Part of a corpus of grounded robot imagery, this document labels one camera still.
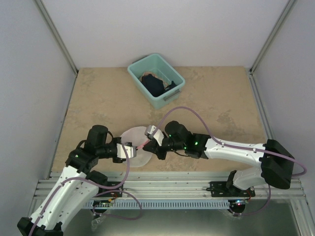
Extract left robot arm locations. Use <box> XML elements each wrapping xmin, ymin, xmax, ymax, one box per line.
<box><xmin>17</xmin><ymin>125</ymin><xmax>136</xmax><ymax>236</ymax></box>

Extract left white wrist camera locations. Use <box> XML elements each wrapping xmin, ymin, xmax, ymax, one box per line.
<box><xmin>116</xmin><ymin>143</ymin><xmax>137</xmax><ymax>160</ymax></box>

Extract teal plastic bin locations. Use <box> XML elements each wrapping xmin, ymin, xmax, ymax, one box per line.
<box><xmin>127</xmin><ymin>53</ymin><xmax>186</xmax><ymax>110</ymax></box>

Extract left frame post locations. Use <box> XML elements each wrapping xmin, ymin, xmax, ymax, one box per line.
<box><xmin>33</xmin><ymin>0</ymin><xmax>79</xmax><ymax>76</ymax></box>

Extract right circuit board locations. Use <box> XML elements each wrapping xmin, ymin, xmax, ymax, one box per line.
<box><xmin>233</xmin><ymin>199</ymin><xmax>248</xmax><ymax>206</ymax></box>

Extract frame post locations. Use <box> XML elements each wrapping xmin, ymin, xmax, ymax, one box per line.
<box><xmin>250</xmin><ymin>0</ymin><xmax>298</xmax><ymax>76</ymax></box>
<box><xmin>33</xmin><ymin>0</ymin><xmax>79</xmax><ymax>76</ymax></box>

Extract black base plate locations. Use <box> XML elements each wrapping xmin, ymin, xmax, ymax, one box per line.
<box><xmin>206</xmin><ymin>181</ymin><xmax>255</xmax><ymax>198</ymax></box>
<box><xmin>95</xmin><ymin>181</ymin><xmax>124</xmax><ymax>198</ymax></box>

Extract beige garment in bin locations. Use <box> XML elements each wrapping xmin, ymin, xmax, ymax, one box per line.
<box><xmin>141</xmin><ymin>71</ymin><xmax>169</xmax><ymax>87</ymax></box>

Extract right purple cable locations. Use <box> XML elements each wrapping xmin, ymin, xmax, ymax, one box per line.
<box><xmin>154</xmin><ymin>106</ymin><xmax>308</xmax><ymax>217</ymax></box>

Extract aluminium rail frame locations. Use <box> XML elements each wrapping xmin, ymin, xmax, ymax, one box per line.
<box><xmin>21</xmin><ymin>171</ymin><xmax>315</xmax><ymax>236</ymax></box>

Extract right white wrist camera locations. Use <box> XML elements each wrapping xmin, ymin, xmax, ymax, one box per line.
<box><xmin>145</xmin><ymin>125</ymin><xmax>164</xmax><ymax>147</ymax></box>

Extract dark clothes in bin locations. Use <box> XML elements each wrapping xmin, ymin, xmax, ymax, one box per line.
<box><xmin>141</xmin><ymin>74</ymin><xmax>177</xmax><ymax>97</ymax></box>

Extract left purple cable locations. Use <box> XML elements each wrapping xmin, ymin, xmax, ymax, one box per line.
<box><xmin>28</xmin><ymin>145</ymin><xmax>143</xmax><ymax>236</ymax></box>

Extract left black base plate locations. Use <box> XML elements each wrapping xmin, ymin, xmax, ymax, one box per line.
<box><xmin>95</xmin><ymin>181</ymin><xmax>124</xmax><ymax>198</ymax></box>

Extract right frame post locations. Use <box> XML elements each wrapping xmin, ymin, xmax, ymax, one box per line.
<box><xmin>250</xmin><ymin>0</ymin><xmax>298</xmax><ymax>76</ymax></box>

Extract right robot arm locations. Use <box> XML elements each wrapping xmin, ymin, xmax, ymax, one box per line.
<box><xmin>143</xmin><ymin>121</ymin><xmax>294</xmax><ymax>197</ymax></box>

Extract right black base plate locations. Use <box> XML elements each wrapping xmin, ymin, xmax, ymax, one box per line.
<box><xmin>206</xmin><ymin>181</ymin><xmax>255</xmax><ymax>198</ymax></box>

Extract white mesh laundry bag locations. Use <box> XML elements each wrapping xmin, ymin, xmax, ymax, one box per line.
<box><xmin>121</xmin><ymin>126</ymin><xmax>152</xmax><ymax>168</ymax></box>

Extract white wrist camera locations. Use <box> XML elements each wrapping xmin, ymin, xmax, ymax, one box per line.
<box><xmin>116</xmin><ymin>143</ymin><xmax>137</xmax><ymax>160</ymax></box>
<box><xmin>145</xmin><ymin>125</ymin><xmax>164</xmax><ymax>147</ymax></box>

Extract purple cable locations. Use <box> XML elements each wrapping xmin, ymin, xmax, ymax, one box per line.
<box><xmin>154</xmin><ymin>106</ymin><xmax>308</xmax><ymax>217</ymax></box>
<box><xmin>28</xmin><ymin>145</ymin><xmax>143</xmax><ymax>236</ymax></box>

